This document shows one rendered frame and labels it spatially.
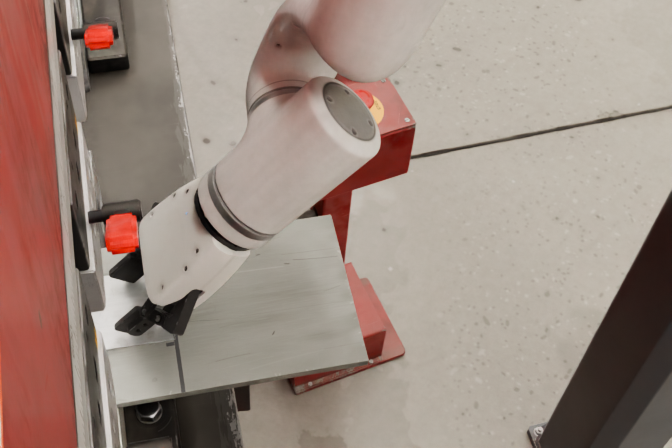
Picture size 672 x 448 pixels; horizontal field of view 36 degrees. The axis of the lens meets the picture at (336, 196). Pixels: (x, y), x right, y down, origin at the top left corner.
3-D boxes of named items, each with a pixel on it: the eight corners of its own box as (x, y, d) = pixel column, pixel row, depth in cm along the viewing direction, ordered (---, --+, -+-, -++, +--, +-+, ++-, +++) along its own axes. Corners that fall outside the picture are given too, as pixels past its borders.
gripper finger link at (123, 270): (142, 217, 103) (104, 251, 106) (146, 243, 101) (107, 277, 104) (168, 225, 105) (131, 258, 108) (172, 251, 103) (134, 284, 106)
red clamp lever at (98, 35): (115, 27, 84) (116, 18, 93) (64, 32, 83) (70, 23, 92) (119, 49, 84) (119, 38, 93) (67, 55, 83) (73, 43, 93)
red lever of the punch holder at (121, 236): (142, 230, 72) (139, 196, 82) (82, 239, 72) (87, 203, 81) (145, 254, 73) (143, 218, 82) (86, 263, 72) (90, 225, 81)
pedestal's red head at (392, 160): (408, 173, 160) (422, 96, 145) (313, 204, 155) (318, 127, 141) (356, 83, 170) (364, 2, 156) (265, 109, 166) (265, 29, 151)
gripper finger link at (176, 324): (199, 247, 96) (163, 257, 100) (191, 329, 94) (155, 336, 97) (209, 250, 97) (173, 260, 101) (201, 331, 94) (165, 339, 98)
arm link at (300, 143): (212, 136, 94) (216, 213, 89) (307, 48, 88) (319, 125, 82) (282, 172, 99) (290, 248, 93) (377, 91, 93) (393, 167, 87)
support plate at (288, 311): (368, 365, 104) (369, 360, 103) (102, 411, 99) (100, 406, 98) (330, 219, 114) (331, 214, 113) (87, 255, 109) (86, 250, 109)
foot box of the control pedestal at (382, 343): (406, 354, 215) (413, 326, 205) (295, 396, 208) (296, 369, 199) (367, 278, 226) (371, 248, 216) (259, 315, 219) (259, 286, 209)
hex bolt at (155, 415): (163, 421, 108) (162, 415, 107) (137, 426, 108) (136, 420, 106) (160, 398, 109) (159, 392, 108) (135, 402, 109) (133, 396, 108)
